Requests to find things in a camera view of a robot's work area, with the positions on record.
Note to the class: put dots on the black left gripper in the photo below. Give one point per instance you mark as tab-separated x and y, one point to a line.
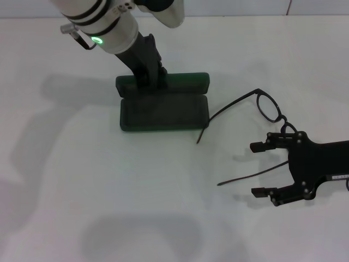
136	54

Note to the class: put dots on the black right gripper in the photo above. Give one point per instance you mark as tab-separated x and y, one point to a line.
305	163

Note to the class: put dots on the green glasses case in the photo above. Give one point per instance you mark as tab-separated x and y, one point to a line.
163	114

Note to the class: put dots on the black glasses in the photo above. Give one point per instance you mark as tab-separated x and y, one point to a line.
258	90

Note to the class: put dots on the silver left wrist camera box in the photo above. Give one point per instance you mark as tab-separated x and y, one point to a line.
169	13

